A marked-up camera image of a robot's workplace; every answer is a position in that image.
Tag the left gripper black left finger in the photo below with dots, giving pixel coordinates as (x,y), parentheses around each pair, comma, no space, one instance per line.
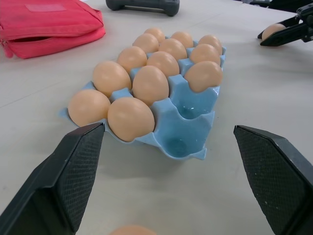
(49,186)

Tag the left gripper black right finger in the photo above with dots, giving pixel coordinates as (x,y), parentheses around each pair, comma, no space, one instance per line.
(276,181)

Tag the blue plastic egg tray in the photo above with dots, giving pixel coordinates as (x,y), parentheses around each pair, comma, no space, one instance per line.
(178,127)

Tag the black plastic handheld controller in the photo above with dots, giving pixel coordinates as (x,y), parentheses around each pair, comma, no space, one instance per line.
(144,6)

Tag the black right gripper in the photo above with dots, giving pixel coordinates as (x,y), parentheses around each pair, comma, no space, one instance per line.
(305,19)

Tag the tan egg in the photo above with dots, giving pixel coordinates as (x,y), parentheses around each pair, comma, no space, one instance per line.
(130,120)
(210,41)
(163,63)
(150,84)
(205,54)
(182,39)
(111,78)
(132,58)
(146,42)
(204,76)
(154,33)
(132,230)
(172,49)
(272,31)
(88,107)

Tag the red fabric zipper pouch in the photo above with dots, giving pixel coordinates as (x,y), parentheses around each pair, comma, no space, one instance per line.
(49,27)

